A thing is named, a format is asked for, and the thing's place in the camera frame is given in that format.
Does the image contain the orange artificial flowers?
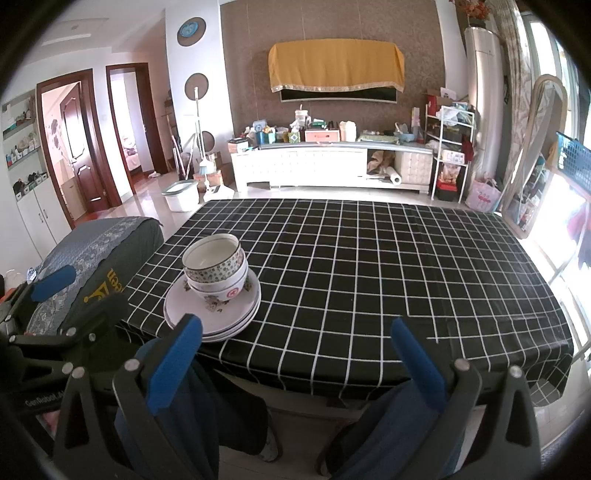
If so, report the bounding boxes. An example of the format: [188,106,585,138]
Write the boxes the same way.
[450,0,491,27]

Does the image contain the white plastic tub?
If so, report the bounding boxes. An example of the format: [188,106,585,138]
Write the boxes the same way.
[161,181,200,212]

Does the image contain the white plate pink flowers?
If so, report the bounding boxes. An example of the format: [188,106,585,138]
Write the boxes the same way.
[164,295,262,340]

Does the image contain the grey patterned slipper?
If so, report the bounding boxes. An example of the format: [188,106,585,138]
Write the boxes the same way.
[256,427,283,462]

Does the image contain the black television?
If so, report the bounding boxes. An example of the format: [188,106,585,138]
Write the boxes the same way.
[281,88,398,104]

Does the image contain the plain cream white bowl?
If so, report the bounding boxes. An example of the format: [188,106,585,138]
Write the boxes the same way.
[186,258,249,291]

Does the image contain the silver standing air conditioner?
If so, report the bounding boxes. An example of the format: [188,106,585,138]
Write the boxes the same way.
[464,27,506,183]

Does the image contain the blue plastic basket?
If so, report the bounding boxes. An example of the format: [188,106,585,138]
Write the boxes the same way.
[554,131,591,178]

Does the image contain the brown paper bag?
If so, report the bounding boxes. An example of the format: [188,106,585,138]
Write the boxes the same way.
[367,151,395,176]

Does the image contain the brown wooden door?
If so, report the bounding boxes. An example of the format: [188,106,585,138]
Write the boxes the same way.
[60,82,100,213]

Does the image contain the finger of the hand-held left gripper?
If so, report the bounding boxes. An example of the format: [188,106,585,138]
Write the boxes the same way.
[9,293,129,365]
[2,267,77,324]

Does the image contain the person's left leg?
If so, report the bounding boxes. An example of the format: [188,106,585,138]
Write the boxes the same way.
[115,342,271,480]

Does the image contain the black checkered tablecloth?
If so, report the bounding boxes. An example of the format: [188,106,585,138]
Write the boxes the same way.
[117,198,575,407]

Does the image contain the white television cabinet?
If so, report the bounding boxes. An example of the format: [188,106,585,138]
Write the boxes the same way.
[231,142,435,195]

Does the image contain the white plate brown floral print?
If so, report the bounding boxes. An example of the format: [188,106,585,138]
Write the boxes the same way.
[165,272,262,335]

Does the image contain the pale blue printed bowl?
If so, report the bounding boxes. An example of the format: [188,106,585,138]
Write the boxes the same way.
[189,277,247,302]

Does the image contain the yellow television cover cloth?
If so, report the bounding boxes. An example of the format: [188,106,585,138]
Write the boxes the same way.
[268,39,406,93]

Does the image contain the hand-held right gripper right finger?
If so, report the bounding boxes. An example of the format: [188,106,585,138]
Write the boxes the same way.
[383,316,542,480]

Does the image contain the pink bag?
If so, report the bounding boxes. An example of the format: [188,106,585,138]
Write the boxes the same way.
[465,179,502,213]

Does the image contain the white metal shelf rack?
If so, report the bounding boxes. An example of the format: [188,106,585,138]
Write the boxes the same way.
[425,104,476,201]

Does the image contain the white tufted storage box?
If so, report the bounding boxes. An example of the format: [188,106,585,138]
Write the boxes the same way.
[399,150,432,188]

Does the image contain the arched wooden frame mirror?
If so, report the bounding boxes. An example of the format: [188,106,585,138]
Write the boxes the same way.
[501,74,570,240]

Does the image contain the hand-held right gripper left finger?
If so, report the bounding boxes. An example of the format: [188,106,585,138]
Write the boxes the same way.
[53,315,218,480]

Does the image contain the patterned beige curtain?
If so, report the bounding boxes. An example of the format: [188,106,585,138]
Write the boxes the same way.
[485,0,539,185]

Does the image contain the person's right leg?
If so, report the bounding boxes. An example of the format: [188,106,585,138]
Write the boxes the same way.
[318,378,467,480]

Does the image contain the person's leg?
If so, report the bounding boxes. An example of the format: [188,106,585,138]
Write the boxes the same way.
[318,378,467,480]
[115,342,271,480]

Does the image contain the small-flower patterned bowl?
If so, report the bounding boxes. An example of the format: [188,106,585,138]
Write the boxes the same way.
[181,233,245,283]

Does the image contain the dark wooden door frame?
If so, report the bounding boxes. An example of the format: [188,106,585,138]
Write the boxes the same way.
[105,62,169,195]
[36,68,112,232]

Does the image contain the white wall cabinet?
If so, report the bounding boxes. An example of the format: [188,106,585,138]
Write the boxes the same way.
[0,90,61,250]

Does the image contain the red patterned bag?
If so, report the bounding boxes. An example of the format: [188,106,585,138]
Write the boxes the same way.
[436,161,465,199]

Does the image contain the round wall plaque blue centre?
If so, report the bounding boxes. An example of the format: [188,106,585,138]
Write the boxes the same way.
[178,17,206,47]

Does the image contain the white mop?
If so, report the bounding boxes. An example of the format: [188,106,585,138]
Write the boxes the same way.
[187,87,218,185]

